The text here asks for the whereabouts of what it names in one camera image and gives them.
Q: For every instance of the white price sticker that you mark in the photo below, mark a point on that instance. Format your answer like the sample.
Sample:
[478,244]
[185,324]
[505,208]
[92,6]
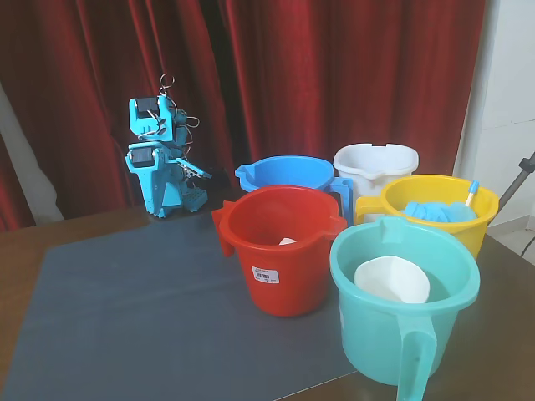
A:
[266,275]

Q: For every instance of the yellow plastic mug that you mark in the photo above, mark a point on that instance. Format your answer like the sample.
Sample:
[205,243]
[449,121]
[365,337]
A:
[472,240]

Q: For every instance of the blue crumpled gloves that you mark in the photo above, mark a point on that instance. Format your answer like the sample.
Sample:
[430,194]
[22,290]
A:
[434,211]

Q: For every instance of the small white waste piece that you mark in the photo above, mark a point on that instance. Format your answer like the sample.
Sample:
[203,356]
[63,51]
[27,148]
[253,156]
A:
[287,241]

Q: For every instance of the teal plastic mug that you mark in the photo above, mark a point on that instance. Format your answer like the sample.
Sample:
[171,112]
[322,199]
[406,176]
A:
[376,334]

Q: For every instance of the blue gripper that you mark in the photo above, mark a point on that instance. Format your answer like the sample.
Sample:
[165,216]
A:
[175,195]

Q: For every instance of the grey table mat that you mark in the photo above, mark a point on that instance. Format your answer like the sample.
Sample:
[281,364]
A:
[125,313]

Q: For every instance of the blue plastic mug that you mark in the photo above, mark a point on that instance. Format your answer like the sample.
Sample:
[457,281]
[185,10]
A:
[288,171]

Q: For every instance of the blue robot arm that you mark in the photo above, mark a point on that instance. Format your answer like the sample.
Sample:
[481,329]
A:
[150,184]

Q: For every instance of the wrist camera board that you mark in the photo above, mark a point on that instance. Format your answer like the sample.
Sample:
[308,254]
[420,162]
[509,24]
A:
[196,169]

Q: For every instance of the grey tripod leg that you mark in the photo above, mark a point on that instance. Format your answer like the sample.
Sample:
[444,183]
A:
[518,177]

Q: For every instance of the red curtain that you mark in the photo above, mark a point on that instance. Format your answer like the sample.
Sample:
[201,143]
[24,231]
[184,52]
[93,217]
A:
[334,83]

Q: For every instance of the white plastic mug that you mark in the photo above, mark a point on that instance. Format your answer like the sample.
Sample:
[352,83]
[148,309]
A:
[376,163]

